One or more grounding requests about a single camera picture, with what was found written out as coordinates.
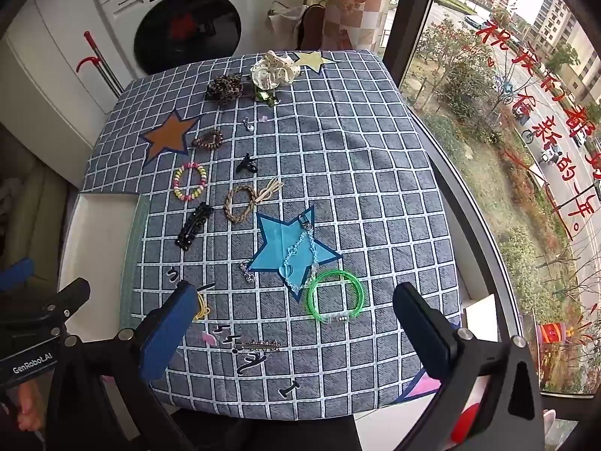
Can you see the person's left hand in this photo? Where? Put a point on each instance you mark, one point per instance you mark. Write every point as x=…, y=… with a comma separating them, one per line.
x=29, y=408

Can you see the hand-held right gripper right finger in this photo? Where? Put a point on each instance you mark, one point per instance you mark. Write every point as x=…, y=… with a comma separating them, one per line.
x=425, y=338

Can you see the white and green jewelry box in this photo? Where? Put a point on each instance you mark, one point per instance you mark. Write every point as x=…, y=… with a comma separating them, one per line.
x=98, y=244

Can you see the silver hair clip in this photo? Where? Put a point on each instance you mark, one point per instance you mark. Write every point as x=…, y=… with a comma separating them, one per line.
x=258, y=346

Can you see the grey checkered tablecloth with stars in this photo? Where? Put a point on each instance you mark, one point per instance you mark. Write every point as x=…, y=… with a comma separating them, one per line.
x=338, y=159

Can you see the red and white object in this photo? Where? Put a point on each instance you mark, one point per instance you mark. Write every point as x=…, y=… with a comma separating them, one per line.
x=467, y=425

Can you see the leopard print scrunchie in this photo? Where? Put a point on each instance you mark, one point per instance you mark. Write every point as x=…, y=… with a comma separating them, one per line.
x=224, y=88

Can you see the small pink charm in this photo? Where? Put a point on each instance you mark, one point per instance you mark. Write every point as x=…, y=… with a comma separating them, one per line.
x=208, y=338

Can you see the pink checkered paper bag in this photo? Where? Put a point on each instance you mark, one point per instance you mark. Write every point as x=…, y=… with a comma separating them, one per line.
x=352, y=4

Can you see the white cabinet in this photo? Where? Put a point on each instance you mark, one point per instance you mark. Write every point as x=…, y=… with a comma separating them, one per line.
x=42, y=84

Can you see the black hair claw clip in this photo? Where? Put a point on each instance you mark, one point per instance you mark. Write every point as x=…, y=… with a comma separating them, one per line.
x=246, y=165

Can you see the black window frame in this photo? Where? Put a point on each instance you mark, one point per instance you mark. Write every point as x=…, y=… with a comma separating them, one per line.
x=413, y=9

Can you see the cream polka dot scrunchie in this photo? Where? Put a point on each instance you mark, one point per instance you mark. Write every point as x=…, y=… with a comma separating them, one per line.
x=272, y=71

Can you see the dark brown bag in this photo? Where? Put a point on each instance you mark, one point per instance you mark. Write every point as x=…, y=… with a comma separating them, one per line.
x=312, y=28

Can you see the green ribbon hair clip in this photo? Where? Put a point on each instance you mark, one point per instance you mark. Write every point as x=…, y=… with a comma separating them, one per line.
x=265, y=97

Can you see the small silver charm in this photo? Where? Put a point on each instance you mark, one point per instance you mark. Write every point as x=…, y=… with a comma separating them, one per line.
x=247, y=125

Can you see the beige hair clip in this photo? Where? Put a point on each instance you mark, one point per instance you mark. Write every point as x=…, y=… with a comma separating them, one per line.
x=230, y=202

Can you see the black beaded hair barrette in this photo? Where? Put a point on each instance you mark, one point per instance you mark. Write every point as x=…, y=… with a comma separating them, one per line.
x=192, y=226

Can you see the red lantern window decoration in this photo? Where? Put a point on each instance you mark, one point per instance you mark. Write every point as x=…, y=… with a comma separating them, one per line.
x=551, y=332

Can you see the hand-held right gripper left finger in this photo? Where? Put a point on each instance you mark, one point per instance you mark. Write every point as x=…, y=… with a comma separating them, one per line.
x=171, y=333

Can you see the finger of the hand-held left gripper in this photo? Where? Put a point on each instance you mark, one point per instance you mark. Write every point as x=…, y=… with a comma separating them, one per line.
x=14, y=273
x=70, y=297

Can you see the white cloth bag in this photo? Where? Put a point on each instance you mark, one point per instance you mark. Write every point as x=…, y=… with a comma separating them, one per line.
x=284, y=23

